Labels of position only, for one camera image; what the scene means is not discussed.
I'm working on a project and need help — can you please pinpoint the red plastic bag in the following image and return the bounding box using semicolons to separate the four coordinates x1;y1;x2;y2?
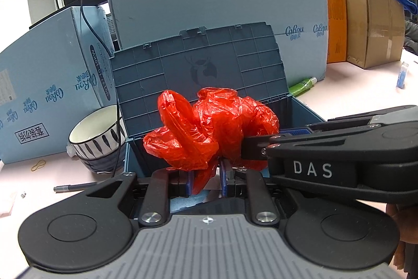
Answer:
143;87;280;195

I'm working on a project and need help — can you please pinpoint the person right hand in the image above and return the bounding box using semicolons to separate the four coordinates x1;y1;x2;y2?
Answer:
385;203;417;278

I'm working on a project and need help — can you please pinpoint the green tube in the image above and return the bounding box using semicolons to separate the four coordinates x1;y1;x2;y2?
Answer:
289;77;317;97

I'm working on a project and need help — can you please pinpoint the striped ceramic bowl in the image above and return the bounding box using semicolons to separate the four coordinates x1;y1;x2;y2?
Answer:
69;105;127;173

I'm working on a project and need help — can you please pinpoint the blue plastic storage box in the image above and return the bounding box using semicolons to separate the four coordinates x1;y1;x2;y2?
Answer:
111;22;322;178

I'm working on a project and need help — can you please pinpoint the dark grey pen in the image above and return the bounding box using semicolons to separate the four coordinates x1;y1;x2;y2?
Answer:
53;182;98;193

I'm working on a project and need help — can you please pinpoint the yellow rubber band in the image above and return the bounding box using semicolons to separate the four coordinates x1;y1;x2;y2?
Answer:
31;159;46;172

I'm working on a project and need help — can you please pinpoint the brown cardboard box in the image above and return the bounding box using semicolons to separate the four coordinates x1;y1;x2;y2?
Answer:
346;0;405;69

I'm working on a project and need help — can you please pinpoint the light blue cardboard box back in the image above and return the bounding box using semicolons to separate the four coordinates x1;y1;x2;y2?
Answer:
108;0;328;86

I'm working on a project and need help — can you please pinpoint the light blue cardboard box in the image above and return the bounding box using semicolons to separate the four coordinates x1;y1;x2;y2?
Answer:
108;0;328;86
1;6;115;164

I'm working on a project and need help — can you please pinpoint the light blue cardboard box left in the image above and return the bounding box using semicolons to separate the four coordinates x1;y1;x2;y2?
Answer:
1;6;115;164

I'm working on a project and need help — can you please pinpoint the orange cardboard box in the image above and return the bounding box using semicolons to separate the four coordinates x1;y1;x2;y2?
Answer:
327;0;347;64

